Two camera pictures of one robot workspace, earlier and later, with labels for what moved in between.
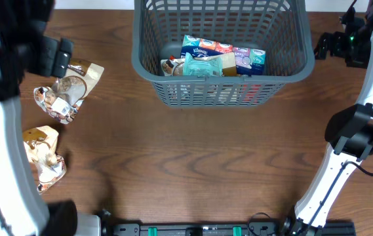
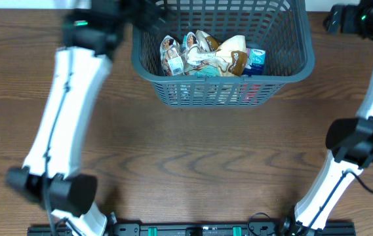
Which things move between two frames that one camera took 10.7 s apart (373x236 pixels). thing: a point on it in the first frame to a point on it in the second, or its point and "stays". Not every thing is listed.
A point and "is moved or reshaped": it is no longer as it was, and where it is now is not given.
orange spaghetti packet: x=215 y=94 stays
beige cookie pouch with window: x=64 y=99 is moved or reshaped
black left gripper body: x=45 y=59 to x=134 y=14
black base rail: x=252 y=229 stays
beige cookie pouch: x=40 y=143 is moved or reshaped
